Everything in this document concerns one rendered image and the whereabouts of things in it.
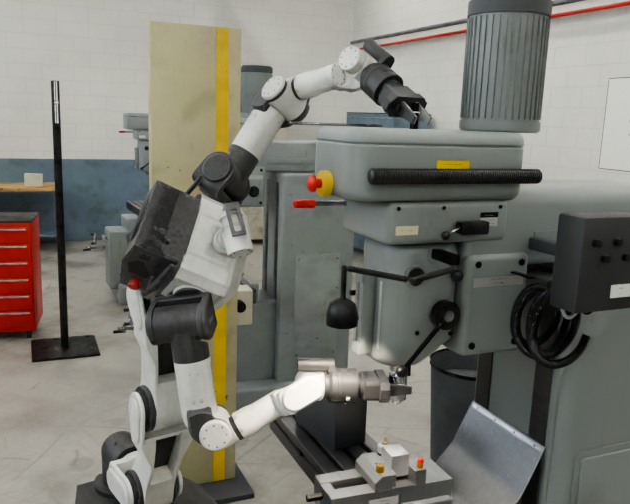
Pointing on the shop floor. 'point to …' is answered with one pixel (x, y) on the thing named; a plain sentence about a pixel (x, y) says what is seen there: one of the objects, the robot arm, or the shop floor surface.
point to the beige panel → (209, 107)
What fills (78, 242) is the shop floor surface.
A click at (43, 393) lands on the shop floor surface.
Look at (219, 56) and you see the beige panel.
